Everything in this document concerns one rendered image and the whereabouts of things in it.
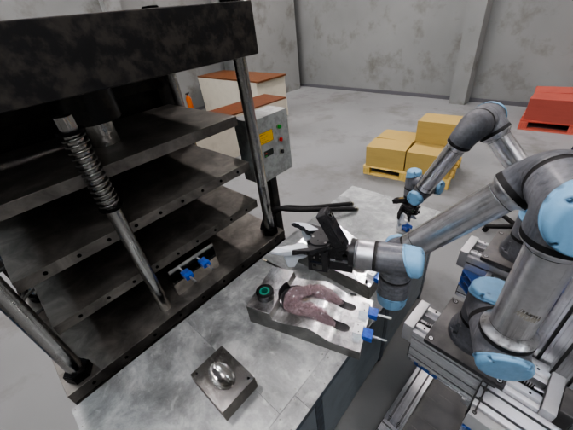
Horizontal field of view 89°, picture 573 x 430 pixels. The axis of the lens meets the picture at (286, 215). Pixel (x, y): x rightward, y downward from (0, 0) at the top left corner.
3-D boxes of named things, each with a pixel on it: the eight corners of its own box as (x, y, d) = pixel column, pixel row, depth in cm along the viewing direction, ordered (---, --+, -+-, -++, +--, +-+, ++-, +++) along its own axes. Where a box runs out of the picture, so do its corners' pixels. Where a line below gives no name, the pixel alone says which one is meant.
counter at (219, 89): (229, 103, 836) (222, 70, 786) (290, 114, 677) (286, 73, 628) (205, 111, 794) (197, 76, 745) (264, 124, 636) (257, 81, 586)
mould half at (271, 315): (373, 308, 133) (373, 292, 126) (359, 360, 114) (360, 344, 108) (275, 281, 153) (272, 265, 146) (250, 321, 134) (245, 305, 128)
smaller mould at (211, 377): (257, 386, 110) (254, 377, 106) (227, 421, 101) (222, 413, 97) (225, 354, 122) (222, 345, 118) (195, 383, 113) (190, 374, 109)
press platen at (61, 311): (257, 206, 179) (256, 200, 176) (60, 334, 116) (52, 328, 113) (192, 177, 223) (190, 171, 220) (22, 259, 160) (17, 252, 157)
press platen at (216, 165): (251, 170, 164) (249, 161, 162) (20, 293, 102) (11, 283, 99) (182, 147, 209) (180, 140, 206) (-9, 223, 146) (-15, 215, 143)
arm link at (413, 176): (419, 175, 147) (403, 170, 152) (415, 194, 153) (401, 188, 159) (426, 169, 151) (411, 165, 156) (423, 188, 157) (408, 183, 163)
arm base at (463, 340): (510, 334, 91) (521, 315, 86) (494, 369, 84) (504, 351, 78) (459, 308, 101) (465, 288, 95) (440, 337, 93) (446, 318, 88)
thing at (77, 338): (285, 236, 193) (284, 229, 190) (74, 403, 119) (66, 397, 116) (211, 200, 243) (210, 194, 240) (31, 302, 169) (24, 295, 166)
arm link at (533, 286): (512, 339, 80) (619, 153, 49) (527, 395, 69) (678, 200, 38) (462, 328, 84) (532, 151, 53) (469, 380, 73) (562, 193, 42)
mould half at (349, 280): (394, 267, 151) (396, 247, 143) (368, 299, 136) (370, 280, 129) (316, 233, 181) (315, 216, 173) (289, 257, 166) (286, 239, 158)
